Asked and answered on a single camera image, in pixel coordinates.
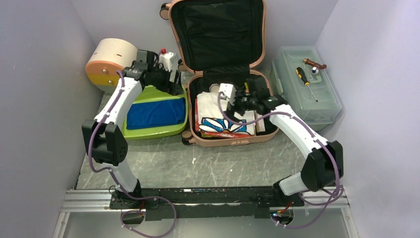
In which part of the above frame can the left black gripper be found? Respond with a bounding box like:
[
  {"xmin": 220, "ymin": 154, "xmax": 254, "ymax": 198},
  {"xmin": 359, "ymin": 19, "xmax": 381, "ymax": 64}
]
[{"xmin": 149, "ymin": 63, "xmax": 184, "ymax": 96}]

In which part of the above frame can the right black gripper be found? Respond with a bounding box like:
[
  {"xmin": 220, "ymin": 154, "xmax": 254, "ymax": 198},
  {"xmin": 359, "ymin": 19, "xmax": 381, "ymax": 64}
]
[{"xmin": 222, "ymin": 88, "xmax": 257, "ymax": 125}]

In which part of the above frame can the red white patterned cloth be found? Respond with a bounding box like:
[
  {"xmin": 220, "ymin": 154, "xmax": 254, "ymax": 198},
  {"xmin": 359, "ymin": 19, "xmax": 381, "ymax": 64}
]
[{"xmin": 195, "ymin": 98, "xmax": 255, "ymax": 140}]

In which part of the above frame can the white printed cloth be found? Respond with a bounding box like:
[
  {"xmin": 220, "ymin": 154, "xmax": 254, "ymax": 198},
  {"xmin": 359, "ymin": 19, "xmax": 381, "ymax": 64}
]
[{"xmin": 196, "ymin": 91, "xmax": 257, "ymax": 136}]

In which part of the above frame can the green plastic tray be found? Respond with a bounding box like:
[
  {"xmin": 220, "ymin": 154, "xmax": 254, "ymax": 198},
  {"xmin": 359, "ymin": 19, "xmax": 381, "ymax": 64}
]
[{"xmin": 122, "ymin": 86, "xmax": 188, "ymax": 140}]

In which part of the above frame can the blue cloth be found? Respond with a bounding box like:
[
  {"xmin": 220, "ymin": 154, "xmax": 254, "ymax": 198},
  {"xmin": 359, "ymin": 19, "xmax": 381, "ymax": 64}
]
[{"xmin": 126, "ymin": 98, "xmax": 186, "ymax": 130}]

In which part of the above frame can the pink hard-shell suitcase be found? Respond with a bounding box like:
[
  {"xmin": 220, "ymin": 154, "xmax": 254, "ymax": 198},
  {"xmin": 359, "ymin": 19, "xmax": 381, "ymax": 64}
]
[{"xmin": 159, "ymin": 0, "xmax": 278, "ymax": 147}]

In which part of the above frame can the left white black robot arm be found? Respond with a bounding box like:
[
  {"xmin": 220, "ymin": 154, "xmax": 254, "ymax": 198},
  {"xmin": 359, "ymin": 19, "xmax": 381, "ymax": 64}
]
[{"xmin": 82, "ymin": 50, "xmax": 178, "ymax": 208}]

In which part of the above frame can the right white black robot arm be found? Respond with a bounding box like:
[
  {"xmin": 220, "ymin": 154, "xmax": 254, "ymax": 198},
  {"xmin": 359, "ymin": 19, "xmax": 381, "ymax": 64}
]
[{"xmin": 217, "ymin": 79, "xmax": 344, "ymax": 206}]

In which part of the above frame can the yellow green tube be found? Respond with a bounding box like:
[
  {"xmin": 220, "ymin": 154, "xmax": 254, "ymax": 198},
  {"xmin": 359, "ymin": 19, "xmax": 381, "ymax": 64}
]
[{"xmin": 244, "ymin": 82, "xmax": 250, "ymax": 94}]

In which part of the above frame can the octagonal lid cosmetic jar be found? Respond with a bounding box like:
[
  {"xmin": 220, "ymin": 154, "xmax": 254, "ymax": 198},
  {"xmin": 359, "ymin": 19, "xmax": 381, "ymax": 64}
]
[{"xmin": 209, "ymin": 84, "xmax": 220, "ymax": 94}]

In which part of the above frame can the cream cylindrical drawer cabinet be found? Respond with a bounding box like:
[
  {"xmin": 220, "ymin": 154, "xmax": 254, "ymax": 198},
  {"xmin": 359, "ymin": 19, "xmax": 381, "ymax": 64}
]
[{"xmin": 85, "ymin": 38, "xmax": 137, "ymax": 93}]

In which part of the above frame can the clear plastic storage box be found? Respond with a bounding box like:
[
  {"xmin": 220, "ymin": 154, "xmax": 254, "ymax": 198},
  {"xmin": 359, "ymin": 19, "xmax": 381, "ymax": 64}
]
[{"xmin": 269, "ymin": 46, "xmax": 342, "ymax": 131}]

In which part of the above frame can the black yellow screwdriver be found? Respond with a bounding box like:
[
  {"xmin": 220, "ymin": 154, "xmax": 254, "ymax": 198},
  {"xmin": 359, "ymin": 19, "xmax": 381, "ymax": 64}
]
[{"xmin": 296, "ymin": 67, "xmax": 318, "ymax": 102}]

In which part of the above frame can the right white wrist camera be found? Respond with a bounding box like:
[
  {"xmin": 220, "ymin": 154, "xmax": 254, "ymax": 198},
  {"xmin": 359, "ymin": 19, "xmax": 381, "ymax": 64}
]
[{"xmin": 219, "ymin": 83, "xmax": 236, "ymax": 106}]

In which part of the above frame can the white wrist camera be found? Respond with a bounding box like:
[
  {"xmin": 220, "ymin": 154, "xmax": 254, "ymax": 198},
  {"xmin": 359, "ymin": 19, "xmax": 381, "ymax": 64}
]
[
  {"xmin": 158, "ymin": 48, "xmax": 179, "ymax": 72},
  {"xmin": 219, "ymin": 83, "xmax": 236, "ymax": 106}
]

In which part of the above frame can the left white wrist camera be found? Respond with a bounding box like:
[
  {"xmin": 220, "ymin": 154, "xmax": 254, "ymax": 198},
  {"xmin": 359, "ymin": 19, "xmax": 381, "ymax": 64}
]
[{"xmin": 158, "ymin": 48, "xmax": 179, "ymax": 72}]

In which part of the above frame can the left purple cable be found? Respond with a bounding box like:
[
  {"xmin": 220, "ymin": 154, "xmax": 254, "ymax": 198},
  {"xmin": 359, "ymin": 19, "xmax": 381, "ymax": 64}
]
[{"xmin": 88, "ymin": 70, "xmax": 177, "ymax": 238}]

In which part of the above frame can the purple cable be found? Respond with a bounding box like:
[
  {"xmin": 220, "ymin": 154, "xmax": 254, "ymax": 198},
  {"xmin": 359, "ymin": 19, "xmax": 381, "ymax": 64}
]
[
  {"xmin": 217, "ymin": 92, "xmax": 345, "ymax": 230},
  {"xmin": 88, "ymin": 70, "xmax": 177, "ymax": 238}
]

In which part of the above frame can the brown handled metal tool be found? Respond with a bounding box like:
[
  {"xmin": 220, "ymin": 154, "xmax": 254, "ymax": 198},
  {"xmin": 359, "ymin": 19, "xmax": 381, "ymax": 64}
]
[{"xmin": 303, "ymin": 59, "xmax": 327, "ymax": 75}]

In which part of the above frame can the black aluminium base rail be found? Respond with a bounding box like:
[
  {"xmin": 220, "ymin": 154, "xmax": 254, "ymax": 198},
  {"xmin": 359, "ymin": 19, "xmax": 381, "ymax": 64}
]
[{"xmin": 61, "ymin": 186, "xmax": 333, "ymax": 223}]

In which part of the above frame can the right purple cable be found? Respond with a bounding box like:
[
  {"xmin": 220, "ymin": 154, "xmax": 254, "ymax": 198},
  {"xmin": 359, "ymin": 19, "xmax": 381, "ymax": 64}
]
[{"xmin": 217, "ymin": 92, "xmax": 345, "ymax": 230}]

